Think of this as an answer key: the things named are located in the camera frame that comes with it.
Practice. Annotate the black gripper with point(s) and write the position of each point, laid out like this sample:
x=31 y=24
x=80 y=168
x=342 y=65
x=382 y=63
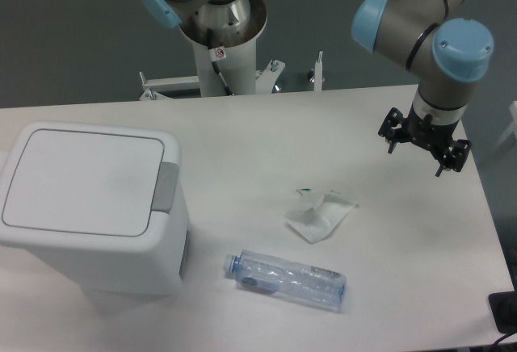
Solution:
x=437 y=139

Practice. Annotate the white trash can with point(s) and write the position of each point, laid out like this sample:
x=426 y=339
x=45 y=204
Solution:
x=150 y=264

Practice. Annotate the white trash can lid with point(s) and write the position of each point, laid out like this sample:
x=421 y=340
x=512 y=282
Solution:
x=81 y=182

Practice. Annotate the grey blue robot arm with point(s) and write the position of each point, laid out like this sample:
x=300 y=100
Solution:
x=449 y=56

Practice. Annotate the white furniture piece right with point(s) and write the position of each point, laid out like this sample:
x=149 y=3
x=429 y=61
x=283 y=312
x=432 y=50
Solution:
x=507 y=139

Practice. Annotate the crumpled white plastic wrapper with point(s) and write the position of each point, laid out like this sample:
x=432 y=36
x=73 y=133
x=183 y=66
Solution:
x=316 y=214

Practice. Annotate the black device at edge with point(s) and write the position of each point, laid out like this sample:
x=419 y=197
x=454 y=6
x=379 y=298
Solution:
x=503 y=308

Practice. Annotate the clear plastic water bottle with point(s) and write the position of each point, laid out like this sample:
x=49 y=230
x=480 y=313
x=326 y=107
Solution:
x=268 y=275

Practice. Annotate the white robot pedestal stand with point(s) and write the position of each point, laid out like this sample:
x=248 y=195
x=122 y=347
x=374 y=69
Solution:
x=224 y=42

